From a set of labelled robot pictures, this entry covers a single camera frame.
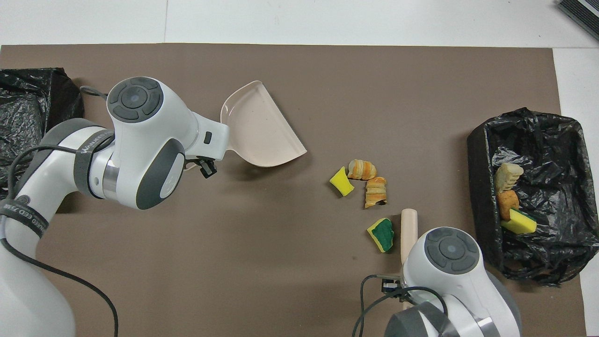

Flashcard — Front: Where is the pale bread chunk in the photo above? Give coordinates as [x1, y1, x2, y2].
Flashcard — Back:
[495, 162, 525, 194]

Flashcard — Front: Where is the green and yellow sponge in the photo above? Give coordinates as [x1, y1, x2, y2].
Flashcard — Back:
[366, 218, 395, 253]

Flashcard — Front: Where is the beige hand brush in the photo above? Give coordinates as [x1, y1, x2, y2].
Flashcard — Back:
[400, 208, 418, 309]

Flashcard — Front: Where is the brown bread roll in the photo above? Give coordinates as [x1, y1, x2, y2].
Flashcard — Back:
[497, 190, 520, 221]

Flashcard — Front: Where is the black bag lined bin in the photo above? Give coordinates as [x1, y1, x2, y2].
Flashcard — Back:
[467, 107, 599, 287]
[0, 68, 85, 188]

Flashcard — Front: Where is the notched yellow sponge piece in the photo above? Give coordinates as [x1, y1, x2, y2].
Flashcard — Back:
[501, 208, 537, 234]

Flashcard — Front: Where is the small yellow sponge wedge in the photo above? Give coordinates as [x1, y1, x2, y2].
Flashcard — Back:
[329, 166, 355, 197]

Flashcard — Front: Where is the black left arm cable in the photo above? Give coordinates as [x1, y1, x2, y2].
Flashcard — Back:
[0, 86, 120, 337]

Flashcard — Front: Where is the brown paper table mat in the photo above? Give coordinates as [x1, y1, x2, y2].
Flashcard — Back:
[0, 44, 588, 337]

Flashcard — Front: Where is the beige plastic dustpan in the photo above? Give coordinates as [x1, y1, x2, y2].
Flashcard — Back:
[184, 80, 308, 171]

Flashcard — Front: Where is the grey ribbed device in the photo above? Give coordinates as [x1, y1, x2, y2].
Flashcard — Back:
[557, 0, 599, 40]

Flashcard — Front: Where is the orange striped croissant piece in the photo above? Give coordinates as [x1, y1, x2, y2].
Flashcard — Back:
[365, 176, 388, 209]
[347, 159, 378, 181]

